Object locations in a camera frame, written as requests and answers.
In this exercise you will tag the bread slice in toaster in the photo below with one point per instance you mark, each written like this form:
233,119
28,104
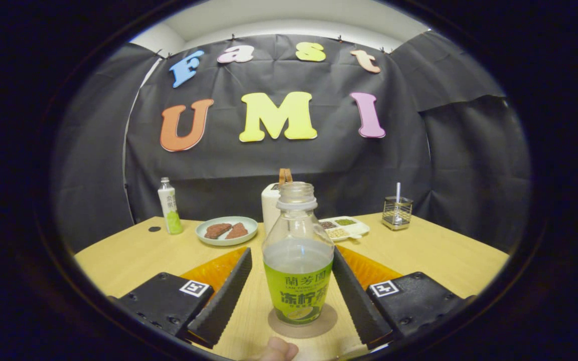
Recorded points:
285,176

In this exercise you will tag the white straw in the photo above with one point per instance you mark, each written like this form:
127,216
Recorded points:
398,189

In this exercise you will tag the cream toaster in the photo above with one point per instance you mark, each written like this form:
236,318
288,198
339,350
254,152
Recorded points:
270,205

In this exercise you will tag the white bottle with green base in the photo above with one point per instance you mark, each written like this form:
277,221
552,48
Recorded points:
169,205

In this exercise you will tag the round brown coaster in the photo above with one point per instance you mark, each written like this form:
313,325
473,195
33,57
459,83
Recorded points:
328,321

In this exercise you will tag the black backdrop cloth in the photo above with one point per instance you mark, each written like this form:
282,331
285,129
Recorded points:
289,160

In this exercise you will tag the green label juice bottle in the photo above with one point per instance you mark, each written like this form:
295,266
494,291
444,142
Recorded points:
298,271

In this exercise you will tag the white divided dish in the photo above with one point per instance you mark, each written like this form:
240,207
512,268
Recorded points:
346,230

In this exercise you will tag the pale green plate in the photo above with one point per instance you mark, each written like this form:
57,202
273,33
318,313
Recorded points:
226,242

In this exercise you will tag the brown toast piece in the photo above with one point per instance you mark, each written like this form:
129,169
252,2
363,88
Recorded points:
216,230
239,230

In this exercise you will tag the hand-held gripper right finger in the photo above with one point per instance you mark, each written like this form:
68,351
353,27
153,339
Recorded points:
359,301

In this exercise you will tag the wooden table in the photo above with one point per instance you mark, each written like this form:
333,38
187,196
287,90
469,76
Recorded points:
133,255

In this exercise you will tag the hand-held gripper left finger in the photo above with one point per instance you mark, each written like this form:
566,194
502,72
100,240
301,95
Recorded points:
226,301

